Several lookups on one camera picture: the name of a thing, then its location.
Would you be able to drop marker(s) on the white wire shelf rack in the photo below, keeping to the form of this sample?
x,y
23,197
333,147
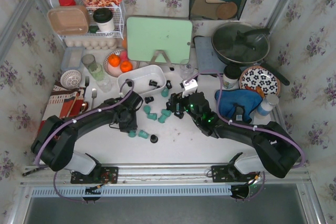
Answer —
x,y
118,18

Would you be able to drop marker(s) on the white blue bottle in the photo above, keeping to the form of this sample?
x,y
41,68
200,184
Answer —
x,y
266,105

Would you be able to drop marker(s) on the blue cloth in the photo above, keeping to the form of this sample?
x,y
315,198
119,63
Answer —
x,y
237,104

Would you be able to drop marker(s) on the green cutting board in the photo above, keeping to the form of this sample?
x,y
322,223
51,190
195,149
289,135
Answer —
x,y
146,35

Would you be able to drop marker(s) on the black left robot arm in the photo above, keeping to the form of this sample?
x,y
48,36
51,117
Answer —
x,y
55,141

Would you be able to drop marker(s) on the teal capsule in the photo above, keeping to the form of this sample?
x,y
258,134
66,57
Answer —
x,y
165,92
162,118
132,134
143,134

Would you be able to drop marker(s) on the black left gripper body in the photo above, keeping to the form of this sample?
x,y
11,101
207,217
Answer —
x,y
125,123

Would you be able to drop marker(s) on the orange fruit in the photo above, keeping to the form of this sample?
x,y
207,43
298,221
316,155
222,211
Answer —
x,y
126,66
114,60

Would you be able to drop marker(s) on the grey plastic cup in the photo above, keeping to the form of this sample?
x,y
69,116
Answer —
x,y
88,60

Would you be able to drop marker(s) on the black lidded printed jar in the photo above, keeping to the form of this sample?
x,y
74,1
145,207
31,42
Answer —
x,y
231,74

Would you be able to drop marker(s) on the black capsule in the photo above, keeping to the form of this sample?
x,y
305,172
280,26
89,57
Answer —
x,y
179,115
153,83
153,138

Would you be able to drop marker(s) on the black capsule bottom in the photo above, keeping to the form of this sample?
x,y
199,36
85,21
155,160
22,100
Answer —
x,y
153,138

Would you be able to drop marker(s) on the white rectangular storage basket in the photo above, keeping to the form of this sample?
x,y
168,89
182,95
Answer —
x,y
141,78

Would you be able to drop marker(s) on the flower patterned plate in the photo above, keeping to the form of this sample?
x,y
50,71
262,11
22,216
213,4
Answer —
x,y
257,76

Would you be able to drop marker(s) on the black frying pan with lid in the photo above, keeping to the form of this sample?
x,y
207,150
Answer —
x,y
243,44

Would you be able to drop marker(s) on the clear drinking glass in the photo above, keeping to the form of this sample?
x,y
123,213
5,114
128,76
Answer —
x,y
186,69

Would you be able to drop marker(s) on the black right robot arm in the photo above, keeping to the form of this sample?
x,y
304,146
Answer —
x,y
276,150

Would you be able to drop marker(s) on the black mesh organizer rack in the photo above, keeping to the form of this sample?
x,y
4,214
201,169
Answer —
x,y
216,9

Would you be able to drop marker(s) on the fruit plate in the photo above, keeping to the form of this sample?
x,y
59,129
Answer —
x,y
115,71

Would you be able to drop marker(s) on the brown lidded food container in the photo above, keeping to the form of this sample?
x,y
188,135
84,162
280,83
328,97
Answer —
x,y
69,20

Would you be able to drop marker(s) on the red capped jar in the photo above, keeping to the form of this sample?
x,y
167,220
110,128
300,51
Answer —
x,y
64,3

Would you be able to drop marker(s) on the white perforated small basket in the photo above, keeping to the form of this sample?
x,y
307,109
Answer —
x,y
70,79

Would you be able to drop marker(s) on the patterned folded cloth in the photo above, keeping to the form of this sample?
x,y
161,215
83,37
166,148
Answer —
x,y
63,103

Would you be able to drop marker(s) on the black fork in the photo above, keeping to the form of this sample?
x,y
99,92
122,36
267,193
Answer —
x,y
87,82

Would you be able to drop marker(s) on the green glass cup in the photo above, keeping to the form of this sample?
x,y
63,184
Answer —
x,y
97,71

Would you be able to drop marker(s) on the white egg tray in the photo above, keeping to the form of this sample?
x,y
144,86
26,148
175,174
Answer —
x,y
92,43

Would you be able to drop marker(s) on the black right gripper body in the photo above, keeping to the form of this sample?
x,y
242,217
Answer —
x,y
174,103

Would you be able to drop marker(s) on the white cup black lid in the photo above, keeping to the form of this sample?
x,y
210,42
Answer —
x,y
104,19

